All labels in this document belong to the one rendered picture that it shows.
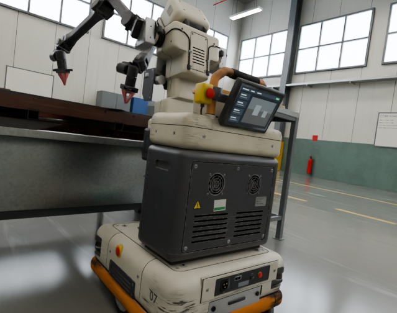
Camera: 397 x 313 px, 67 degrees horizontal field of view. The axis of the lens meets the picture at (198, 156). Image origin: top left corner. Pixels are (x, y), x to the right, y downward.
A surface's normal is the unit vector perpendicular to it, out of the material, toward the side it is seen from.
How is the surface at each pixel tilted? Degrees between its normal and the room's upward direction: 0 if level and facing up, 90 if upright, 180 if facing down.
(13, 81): 90
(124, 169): 90
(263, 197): 90
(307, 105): 90
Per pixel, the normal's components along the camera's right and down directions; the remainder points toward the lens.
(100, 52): 0.62, 0.11
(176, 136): -0.77, -0.07
